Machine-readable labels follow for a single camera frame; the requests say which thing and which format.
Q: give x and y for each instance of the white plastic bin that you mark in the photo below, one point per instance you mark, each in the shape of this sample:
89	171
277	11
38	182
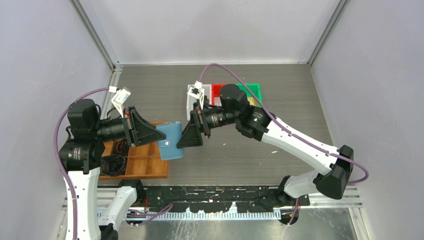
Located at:
191	100

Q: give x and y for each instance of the red plastic bin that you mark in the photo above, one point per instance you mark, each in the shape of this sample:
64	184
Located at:
217	92

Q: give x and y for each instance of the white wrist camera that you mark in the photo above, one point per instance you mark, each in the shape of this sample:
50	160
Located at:
195	90
119	98

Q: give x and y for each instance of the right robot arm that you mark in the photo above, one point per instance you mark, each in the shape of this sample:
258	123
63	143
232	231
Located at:
331	172

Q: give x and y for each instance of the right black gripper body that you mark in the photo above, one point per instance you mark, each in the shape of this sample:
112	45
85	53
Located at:
216	117

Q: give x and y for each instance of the green plastic bin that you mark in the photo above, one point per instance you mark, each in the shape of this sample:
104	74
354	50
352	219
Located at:
252	90

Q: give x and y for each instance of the black coiled bands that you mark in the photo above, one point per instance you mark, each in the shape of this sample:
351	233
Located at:
113	165

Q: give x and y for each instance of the small black coiled band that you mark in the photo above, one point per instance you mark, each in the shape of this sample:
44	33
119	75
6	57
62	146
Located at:
121	148

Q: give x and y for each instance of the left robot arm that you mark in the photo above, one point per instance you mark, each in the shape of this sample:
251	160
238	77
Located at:
81	156

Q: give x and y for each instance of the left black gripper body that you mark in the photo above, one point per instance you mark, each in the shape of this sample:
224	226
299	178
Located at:
114	128

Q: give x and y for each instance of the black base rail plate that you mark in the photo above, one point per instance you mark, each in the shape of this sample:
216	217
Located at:
213	199

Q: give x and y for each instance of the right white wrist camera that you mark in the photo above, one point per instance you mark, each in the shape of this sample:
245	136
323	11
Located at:
195	90

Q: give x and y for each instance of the orange wooden divider tray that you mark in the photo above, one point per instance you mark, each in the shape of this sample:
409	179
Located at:
143	162

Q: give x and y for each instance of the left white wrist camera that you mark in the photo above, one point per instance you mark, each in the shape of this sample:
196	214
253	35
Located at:
119	98

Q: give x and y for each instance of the gold cards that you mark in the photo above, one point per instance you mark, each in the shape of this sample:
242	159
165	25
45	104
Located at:
253	101

